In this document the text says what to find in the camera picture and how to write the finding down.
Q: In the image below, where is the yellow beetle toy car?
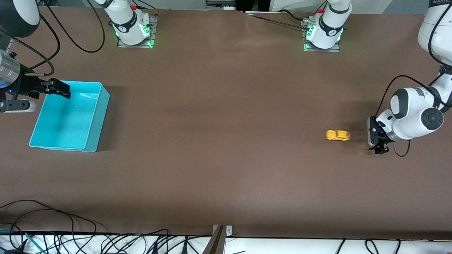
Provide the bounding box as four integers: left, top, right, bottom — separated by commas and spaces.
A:
325, 129, 352, 142

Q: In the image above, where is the teal plastic bin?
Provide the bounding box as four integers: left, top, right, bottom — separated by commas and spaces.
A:
29, 80, 111, 153

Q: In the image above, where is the grey power strip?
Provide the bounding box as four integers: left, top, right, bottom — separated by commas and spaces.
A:
206, 0, 236, 11

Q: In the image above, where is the thin black right gripper cable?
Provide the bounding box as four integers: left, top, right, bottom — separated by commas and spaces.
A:
0, 28, 55, 77

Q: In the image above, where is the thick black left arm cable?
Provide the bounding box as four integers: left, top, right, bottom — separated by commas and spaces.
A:
378, 3, 452, 158

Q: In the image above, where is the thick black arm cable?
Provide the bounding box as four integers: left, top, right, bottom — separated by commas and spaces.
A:
36, 0, 106, 54
378, 3, 452, 158

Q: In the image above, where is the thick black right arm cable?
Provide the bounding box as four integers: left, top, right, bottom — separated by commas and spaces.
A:
36, 0, 106, 54

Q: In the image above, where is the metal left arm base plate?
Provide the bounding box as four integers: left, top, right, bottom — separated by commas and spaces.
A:
301, 18, 341, 53

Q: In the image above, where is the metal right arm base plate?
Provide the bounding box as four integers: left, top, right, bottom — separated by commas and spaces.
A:
117, 13, 158, 48

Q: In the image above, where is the long black looping cable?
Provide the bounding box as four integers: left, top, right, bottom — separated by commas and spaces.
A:
0, 200, 98, 236

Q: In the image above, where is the black cable along table edge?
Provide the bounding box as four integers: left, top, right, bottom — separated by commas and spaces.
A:
246, 9, 308, 29

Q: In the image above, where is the black cable tangle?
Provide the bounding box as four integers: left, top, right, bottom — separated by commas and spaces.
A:
0, 229, 212, 254

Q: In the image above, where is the metal clamp bracket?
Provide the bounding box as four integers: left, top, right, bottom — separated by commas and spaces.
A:
203, 224, 233, 254

